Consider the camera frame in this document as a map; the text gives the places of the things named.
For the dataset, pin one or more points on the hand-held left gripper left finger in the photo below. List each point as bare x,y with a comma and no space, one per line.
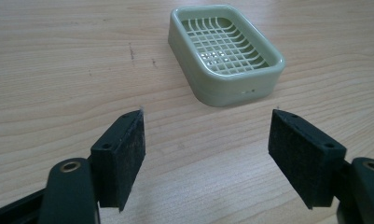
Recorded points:
119,158

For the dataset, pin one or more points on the green plastic soap dish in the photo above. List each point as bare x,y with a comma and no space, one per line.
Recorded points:
225,56

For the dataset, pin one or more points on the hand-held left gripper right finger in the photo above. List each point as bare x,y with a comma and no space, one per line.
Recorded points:
302,155

